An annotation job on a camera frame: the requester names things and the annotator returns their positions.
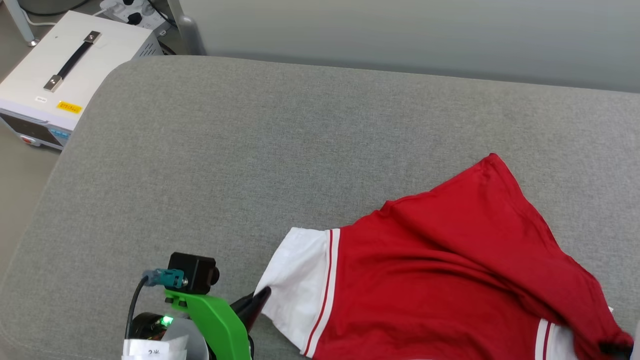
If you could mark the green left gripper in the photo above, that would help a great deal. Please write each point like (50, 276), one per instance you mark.
(220, 325)

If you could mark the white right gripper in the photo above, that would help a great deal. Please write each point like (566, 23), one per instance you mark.
(637, 340)

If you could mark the red and white garment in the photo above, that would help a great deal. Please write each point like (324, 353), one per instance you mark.
(450, 280)

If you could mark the white paper tag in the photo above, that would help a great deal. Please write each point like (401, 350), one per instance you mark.
(155, 349)

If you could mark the black cylindrical wrist motor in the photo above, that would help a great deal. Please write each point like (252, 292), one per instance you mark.
(145, 325)

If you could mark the yellow warning label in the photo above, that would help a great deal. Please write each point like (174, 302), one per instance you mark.
(69, 107)

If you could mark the white power supply box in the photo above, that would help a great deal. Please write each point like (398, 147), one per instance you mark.
(100, 65)

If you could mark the white power strip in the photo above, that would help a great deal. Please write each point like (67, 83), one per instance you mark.
(135, 12)

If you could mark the white table leg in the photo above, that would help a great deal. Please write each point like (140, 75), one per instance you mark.
(22, 22)

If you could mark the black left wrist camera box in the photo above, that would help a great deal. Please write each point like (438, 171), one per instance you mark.
(197, 272)

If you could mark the grey partition post with foot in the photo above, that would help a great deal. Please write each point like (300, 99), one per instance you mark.
(190, 35)

